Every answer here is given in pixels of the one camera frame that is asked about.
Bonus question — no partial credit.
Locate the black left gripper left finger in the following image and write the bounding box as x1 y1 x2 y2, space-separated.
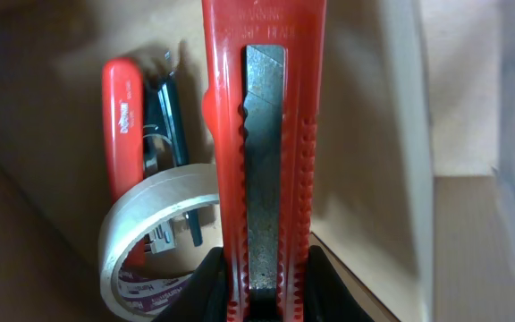
152 247 228 322

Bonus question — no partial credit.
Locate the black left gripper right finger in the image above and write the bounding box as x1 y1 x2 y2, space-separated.
304 246 374 322

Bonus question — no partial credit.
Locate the white tape roll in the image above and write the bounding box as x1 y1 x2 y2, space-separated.
98 164 219 322

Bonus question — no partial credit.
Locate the red black stapler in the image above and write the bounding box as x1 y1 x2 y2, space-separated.
101 50 204 268

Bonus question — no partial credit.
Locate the red utility knife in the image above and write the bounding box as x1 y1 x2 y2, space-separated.
202 0 326 321

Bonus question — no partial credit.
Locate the open cardboard box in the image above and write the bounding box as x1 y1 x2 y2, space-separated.
0 1 515 321

